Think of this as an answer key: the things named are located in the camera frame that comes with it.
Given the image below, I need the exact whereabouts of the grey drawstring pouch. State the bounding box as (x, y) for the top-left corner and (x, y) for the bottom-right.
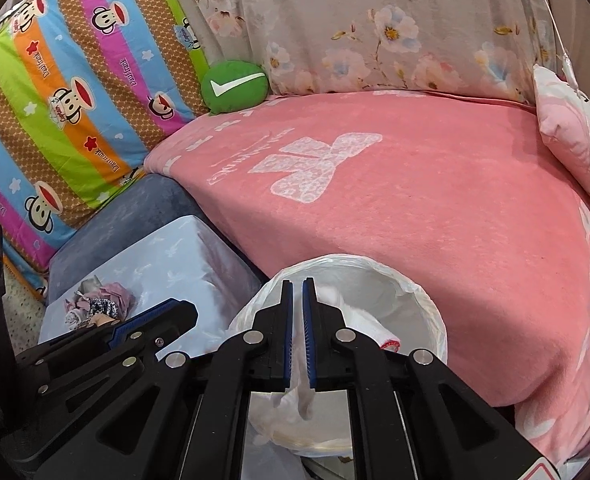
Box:
(76, 275), (102, 299)

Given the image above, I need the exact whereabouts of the purple drawstring pouch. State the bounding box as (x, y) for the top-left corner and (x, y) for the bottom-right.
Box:
(65, 282), (134, 324)

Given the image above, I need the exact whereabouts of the white lined trash bin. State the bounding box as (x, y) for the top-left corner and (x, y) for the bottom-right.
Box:
(229, 255), (448, 457)

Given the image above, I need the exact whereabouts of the black white patterned cloth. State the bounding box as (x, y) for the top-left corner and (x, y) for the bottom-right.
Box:
(90, 298), (120, 320)

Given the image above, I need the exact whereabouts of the light blue palm-print cloth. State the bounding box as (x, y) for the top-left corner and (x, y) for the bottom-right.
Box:
(39, 216), (265, 358)

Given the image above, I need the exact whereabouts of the blue-grey velvet cushion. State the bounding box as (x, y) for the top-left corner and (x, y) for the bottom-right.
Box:
(48, 174), (207, 302)

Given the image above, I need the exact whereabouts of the pink blanket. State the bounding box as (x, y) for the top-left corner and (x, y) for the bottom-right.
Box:
(144, 91), (590, 463)

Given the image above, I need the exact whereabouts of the colourful monkey print pillow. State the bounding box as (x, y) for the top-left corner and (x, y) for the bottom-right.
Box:
(0, 0), (207, 298)

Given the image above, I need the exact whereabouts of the green checkmark plush cushion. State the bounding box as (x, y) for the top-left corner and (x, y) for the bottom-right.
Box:
(201, 60), (269, 115)

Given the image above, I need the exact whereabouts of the pink white pillow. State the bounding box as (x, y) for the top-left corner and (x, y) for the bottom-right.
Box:
(533, 65), (590, 196)

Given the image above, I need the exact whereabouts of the grey floral quilt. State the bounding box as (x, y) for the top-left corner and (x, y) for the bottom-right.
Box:
(180, 0), (558, 103)

